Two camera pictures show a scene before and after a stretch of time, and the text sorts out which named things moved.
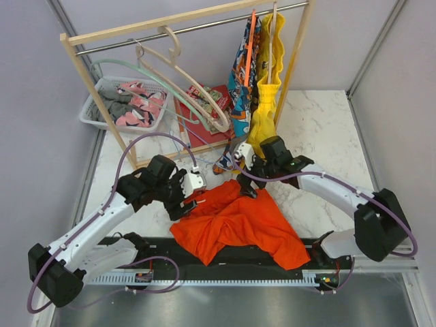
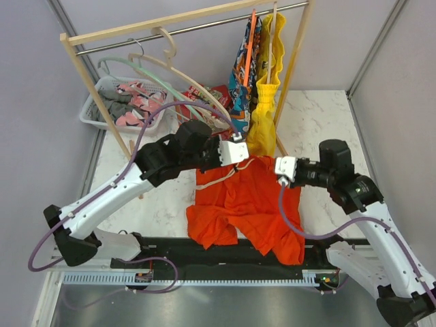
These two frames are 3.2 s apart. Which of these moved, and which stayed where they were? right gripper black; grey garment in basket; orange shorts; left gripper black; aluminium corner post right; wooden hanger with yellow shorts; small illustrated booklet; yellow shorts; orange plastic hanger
Moved: right gripper black; orange shorts; left gripper black
Stayed: yellow shorts; grey garment in basket; orange plastic hanger; aluminium corner post right; wooden hanger with yellow shorts; small illustrated booklet
